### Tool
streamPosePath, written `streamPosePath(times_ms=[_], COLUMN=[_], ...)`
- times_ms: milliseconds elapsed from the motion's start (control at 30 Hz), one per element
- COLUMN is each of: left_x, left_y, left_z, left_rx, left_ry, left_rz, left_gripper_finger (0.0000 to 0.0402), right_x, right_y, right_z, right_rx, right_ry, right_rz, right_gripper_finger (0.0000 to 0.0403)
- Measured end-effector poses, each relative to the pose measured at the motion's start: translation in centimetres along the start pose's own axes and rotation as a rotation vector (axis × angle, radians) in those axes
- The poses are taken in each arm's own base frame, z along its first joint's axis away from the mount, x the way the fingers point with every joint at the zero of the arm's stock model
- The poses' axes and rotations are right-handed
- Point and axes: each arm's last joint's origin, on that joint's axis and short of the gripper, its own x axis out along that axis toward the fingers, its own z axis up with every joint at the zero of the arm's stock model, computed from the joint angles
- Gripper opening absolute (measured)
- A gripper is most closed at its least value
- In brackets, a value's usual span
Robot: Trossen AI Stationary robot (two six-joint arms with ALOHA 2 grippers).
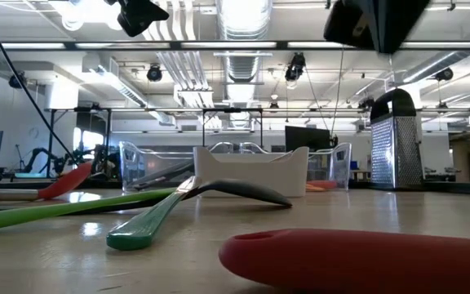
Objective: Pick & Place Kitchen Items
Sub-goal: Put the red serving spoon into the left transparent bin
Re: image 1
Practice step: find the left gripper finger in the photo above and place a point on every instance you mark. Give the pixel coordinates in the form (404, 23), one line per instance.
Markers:
(141, 16)

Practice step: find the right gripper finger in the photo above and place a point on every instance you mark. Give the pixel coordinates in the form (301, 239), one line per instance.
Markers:
(394, 20)

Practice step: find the black slotted spoon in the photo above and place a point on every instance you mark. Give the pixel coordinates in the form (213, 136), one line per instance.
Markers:
(153, 179)

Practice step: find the red silicone spatula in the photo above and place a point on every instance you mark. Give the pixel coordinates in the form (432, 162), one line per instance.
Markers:
(328, 184)

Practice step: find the orange silicone spatula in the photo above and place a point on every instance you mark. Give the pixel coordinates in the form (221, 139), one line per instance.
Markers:
(312, 189)

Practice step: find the lime green spatula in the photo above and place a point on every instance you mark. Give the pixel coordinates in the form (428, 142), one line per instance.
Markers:
(55, 210)

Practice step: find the red slotted spoon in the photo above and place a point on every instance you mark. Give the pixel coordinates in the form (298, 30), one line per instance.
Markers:
(341, 261)

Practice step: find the black background robot arm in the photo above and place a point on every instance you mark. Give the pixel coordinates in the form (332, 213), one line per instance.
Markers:
(35, 155)

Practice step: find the black background monitor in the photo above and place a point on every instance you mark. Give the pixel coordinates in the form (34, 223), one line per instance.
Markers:
(306, 139)

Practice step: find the clear plastic bin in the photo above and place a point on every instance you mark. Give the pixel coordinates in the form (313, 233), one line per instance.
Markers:
(137, 163)
(337, 163)

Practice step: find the white plastic bin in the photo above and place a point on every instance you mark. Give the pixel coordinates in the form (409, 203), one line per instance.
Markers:
(251, 171)

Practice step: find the red spatula at left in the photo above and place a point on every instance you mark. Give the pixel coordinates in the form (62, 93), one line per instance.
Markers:
(65, 181)

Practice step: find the silver round ceiling duct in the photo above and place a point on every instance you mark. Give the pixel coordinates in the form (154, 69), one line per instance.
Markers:
(243, 24)

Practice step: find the black metal background frame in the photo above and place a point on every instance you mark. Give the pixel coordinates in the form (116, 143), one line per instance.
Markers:
(231, 110)

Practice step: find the black aluminium table frame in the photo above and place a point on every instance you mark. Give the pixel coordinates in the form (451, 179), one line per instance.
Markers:
(112, 184)

